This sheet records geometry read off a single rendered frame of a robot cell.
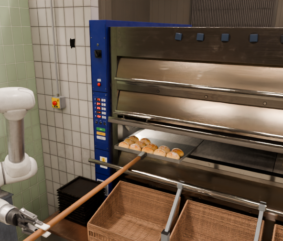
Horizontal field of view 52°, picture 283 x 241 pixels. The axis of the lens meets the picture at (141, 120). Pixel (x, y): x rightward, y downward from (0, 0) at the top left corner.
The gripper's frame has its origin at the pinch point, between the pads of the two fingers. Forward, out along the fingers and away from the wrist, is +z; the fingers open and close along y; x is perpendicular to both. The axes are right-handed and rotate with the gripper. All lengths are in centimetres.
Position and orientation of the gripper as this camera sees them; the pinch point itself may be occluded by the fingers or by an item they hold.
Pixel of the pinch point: (42, 229)
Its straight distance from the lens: 151.6
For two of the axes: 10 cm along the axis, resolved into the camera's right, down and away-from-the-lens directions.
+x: -4.8, 2.6, -8.4
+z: 8.8, 1.5, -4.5
